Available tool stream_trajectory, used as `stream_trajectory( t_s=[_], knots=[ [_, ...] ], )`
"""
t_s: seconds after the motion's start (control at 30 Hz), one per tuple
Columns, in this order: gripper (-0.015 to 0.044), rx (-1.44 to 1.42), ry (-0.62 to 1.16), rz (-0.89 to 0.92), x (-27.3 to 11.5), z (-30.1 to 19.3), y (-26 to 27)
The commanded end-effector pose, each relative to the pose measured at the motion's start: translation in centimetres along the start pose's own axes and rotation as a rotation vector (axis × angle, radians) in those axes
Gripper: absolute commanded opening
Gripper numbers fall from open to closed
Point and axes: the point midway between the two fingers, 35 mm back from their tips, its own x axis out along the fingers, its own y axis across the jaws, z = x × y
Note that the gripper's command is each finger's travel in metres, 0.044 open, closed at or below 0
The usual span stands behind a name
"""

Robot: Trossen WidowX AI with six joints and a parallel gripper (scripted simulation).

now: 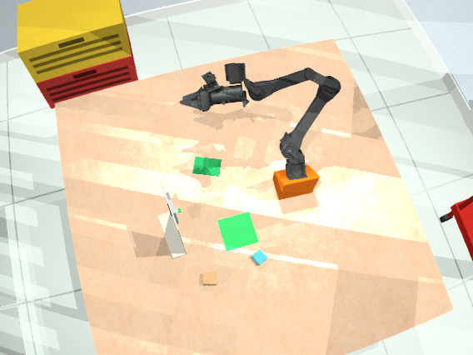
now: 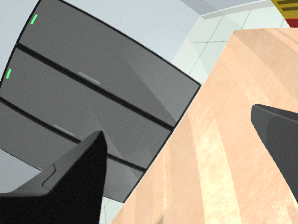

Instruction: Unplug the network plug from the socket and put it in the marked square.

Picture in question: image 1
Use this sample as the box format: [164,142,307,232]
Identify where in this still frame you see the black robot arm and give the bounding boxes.
[202,62,341,180]

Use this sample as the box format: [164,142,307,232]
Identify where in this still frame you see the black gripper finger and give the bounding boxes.
[179,91,202,110]
[182,86,202,100]

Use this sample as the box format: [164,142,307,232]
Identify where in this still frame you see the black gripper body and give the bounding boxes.
[200,84,228,112]

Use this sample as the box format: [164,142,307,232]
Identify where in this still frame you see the light blue cube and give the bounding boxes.
[252,249,267,266]

